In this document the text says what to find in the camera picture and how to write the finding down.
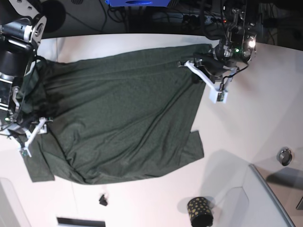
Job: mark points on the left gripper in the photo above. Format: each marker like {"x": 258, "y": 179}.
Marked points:
{"x": 214, "y": 70}

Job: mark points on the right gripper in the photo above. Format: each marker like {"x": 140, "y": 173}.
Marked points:
{"x": 24, "y": 136}

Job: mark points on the dark green t-shirt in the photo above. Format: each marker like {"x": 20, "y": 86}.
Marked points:
{"x": 115, "y": 119}

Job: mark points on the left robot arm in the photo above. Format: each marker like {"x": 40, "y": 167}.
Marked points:
{"x": 232, "y": 23}

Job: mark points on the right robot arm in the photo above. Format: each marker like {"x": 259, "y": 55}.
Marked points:
{"x": 22, "y": 24}

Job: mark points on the white rectangular table slot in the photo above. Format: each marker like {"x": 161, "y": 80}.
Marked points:
{"x": 71, "y": 222}

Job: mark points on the round metal table grommet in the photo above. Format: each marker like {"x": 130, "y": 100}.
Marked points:
{"x": 284, "y": 156}

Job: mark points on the small black plastic clip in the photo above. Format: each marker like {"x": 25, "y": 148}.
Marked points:
{"x": 103, "y": 200}

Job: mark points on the black round stool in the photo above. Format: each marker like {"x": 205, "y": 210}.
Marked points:
{"x": 55, "y": 13}

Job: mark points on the black cup with gold dots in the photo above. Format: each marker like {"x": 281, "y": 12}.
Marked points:
{"x": 200, "y": 212}

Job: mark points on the blue plastic box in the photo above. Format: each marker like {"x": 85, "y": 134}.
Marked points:
{"x": 133, "y": 3}

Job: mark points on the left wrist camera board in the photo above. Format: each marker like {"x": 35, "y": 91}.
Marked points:
{"x": 217, "y": 96}

